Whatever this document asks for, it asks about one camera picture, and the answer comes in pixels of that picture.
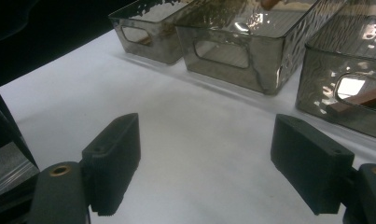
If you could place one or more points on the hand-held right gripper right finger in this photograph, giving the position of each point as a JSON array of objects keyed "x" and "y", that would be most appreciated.
[{"x": 310, "y": 165}]

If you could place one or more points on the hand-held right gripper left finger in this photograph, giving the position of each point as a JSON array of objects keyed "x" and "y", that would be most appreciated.
[{"x": 111, "y": 165}]

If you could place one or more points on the smoky clear plastic bin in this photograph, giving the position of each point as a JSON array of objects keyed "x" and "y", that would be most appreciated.
[
  {"x": 164, "y": 46},
  {"x": 269, "y": 74},
  {"x": 316, "y": 77}
]

